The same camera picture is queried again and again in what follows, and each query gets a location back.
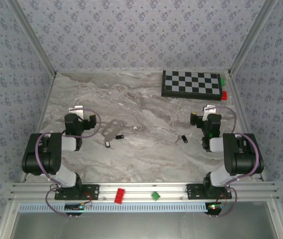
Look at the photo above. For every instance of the clear plastic bag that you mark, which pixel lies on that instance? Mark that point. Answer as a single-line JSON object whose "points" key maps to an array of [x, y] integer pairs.
{"points": [[111, 136]]}

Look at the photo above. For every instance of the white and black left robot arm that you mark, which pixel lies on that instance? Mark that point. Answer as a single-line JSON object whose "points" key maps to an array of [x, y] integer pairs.
{"points": [[49, 154]]}

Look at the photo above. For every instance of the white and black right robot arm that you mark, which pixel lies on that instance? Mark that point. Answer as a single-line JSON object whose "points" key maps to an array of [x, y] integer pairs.
{"points": [[240, 159]]}

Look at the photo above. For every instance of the small red block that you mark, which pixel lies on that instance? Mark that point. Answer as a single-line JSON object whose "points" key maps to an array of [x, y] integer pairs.
{"points": [[224, 95]]}

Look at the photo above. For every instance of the black and grey checkerboard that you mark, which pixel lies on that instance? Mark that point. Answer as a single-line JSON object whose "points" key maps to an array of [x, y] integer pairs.
{"points": [[191, 84]]}

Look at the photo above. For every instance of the small green block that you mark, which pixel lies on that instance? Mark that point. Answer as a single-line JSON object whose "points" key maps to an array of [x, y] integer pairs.
{"points": [[223, 82]]}

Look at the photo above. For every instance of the red toy brick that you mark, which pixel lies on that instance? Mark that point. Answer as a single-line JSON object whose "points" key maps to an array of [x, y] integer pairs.
{"points": [[119, 196]]}

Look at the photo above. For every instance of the green toy brick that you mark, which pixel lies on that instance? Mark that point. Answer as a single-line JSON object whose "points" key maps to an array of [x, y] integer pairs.
{"points": [[155, 196]]}

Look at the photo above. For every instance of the grey metal shelf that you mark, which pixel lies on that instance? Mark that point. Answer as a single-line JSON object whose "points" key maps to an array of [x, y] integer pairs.
{"points": [[141, 226]]}

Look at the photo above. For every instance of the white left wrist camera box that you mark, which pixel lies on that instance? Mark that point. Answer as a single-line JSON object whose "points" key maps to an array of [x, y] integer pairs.
{"points": [[77, 110]]}

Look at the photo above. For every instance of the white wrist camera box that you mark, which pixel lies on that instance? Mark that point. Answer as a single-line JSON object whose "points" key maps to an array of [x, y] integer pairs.
{"points": [[77, 110], [209, 109]]}

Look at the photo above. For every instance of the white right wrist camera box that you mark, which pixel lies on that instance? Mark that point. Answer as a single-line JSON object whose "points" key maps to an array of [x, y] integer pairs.
{"points": [[209, 109]]}

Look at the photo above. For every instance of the aluminium table edge rail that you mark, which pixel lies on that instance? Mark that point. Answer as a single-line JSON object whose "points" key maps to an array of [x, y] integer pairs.
{"points": [[44, 104], [240, 104]]}

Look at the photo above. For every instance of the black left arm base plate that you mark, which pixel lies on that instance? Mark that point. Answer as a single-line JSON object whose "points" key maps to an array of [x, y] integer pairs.
{"points": [[94, 196]]}

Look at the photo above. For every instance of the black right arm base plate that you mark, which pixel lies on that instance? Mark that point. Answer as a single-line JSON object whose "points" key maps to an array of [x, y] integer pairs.
{"points": [[192, 195]]}

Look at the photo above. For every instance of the aluminium mounting rail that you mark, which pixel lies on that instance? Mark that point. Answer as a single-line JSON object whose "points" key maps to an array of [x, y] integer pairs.
{"points": [[141, 193]]}

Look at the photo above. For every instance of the aluminium frame post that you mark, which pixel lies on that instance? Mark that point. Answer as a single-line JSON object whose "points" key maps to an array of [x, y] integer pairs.
{"points": [[252, 37], [33, 37]]}

